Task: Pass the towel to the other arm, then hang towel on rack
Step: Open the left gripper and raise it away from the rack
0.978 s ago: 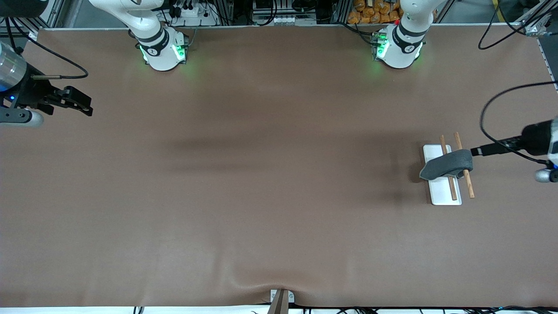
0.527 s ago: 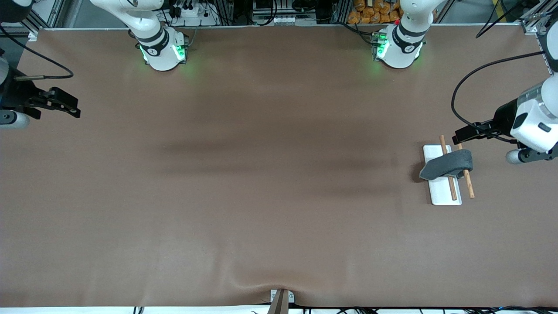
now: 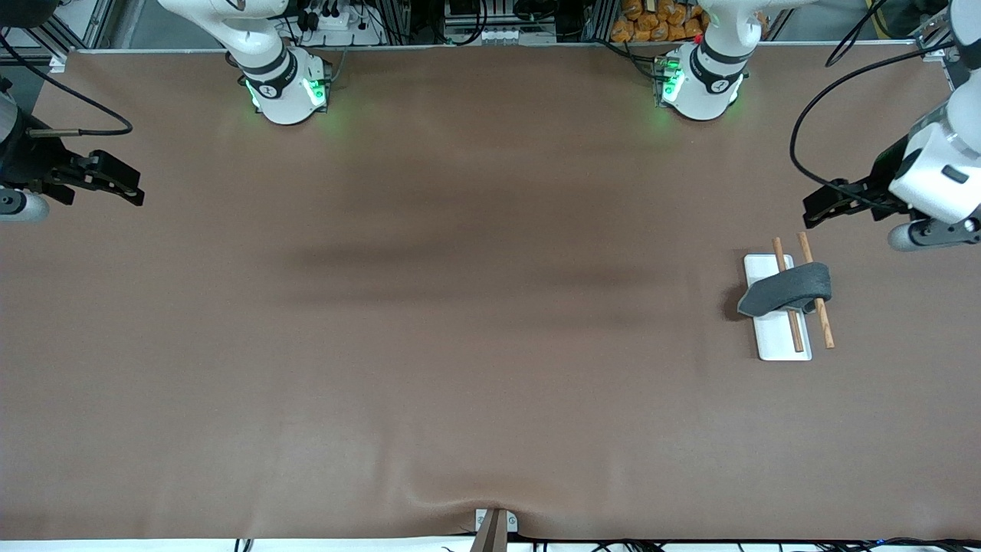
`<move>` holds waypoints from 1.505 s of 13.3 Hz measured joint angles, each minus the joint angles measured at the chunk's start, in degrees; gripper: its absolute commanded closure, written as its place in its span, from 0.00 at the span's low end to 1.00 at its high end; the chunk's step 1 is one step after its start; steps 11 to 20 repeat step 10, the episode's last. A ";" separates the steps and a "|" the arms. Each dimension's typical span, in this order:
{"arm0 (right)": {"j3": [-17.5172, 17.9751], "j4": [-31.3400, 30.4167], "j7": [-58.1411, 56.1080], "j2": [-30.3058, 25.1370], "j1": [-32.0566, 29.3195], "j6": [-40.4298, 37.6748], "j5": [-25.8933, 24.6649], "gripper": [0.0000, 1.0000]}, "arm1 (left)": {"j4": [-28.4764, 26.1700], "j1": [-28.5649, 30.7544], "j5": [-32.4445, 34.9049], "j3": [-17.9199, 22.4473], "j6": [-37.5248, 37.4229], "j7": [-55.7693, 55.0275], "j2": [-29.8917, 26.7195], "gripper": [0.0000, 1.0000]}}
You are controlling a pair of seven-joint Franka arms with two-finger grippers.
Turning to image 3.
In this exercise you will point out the brown camera mount post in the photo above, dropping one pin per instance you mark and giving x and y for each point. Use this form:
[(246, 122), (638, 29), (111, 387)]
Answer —
[(490, 537)]

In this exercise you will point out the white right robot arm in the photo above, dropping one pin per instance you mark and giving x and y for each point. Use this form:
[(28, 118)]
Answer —
[(283, 92)]

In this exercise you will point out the white power strip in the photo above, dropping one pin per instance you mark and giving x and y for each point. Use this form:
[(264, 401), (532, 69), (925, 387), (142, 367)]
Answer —
[(341, 23)]

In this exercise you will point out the orange snack bags pile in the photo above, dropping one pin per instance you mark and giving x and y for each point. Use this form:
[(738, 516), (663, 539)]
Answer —
[(659, 21)]

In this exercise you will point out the brown table cover mat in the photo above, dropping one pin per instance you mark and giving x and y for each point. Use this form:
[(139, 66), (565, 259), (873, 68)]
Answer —
[(490, 399)]

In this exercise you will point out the white towel rack base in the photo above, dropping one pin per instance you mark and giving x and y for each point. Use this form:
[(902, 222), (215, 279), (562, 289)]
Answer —
[(774, 337)]

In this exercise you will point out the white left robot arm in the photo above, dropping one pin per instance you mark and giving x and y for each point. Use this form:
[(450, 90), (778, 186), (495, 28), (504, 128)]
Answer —
[(701, 84)]

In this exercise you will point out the white terminal block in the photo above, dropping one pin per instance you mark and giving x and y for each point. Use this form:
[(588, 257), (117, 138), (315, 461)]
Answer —
[(498, 34)]

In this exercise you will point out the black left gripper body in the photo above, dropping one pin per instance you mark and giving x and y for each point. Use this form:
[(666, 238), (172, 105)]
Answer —
[(884, 172)]

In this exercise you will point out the grey towel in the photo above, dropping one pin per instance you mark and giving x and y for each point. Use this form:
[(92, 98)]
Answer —
[(789, 290)]

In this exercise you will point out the aluminium frame profile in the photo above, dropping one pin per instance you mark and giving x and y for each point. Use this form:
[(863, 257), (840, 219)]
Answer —
[(54, 46), (931, 38)]

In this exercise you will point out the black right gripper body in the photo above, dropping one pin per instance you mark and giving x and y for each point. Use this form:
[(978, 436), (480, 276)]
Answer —
[(23, 164)]

